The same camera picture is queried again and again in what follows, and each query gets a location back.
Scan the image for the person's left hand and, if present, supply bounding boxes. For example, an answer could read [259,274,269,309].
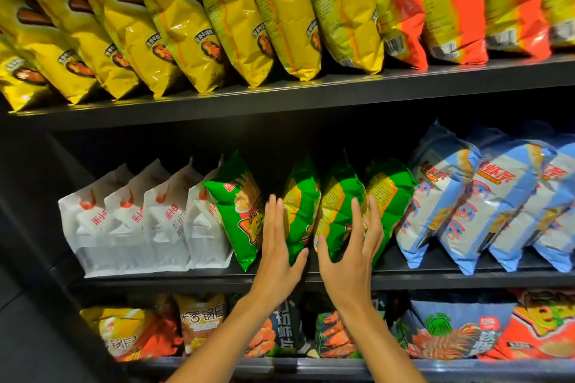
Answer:
[250,194,310,312]

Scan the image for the person's right hand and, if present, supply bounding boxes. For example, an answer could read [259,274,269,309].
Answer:
[315,196,386,312]

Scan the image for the dark shrimp chip bags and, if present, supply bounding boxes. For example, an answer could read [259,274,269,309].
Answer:
[395,297,518,361]
[314,293,388,360]
[244,293,307,358]

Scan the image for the green fries snack bag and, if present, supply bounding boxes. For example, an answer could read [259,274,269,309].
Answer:
[283,158,322,263]
[314,158,368,263]
[205,152,265,272]
[364,160,416,258]

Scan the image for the tan snack bag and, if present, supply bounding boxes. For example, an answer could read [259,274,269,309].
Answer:
[175,293,228,357]

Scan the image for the row of plain white bags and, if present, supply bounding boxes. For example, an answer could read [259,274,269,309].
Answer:
[58,158,233,278]

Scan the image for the orange yellow snack bag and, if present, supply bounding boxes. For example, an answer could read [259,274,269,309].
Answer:
[81,297,183,363]

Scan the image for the black metal shelf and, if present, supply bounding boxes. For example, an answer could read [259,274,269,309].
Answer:
[0,0,575,383]

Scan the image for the row of orange chip bags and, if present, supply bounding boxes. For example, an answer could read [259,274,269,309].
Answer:
[480,288,575,361]

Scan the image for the row of yellow chip bags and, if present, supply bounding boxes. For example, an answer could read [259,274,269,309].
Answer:
[0,0,386,112]

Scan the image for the row of orange snack bags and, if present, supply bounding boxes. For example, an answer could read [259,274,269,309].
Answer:
[368,0,575,72]

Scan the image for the person's right forearm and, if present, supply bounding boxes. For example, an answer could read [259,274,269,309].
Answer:
[334,293,428,383]

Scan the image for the person's left forearm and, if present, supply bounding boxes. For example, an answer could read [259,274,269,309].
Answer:
[191,293,289,383]

